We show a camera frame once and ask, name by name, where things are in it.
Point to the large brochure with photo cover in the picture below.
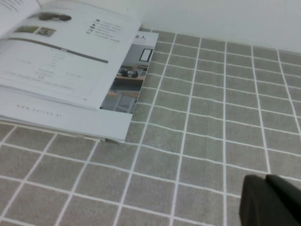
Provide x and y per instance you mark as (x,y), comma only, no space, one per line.
(105,122)

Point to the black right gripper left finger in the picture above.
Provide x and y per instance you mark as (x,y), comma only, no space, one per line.
(256,204)

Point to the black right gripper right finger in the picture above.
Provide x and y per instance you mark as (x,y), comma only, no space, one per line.
(290,202)

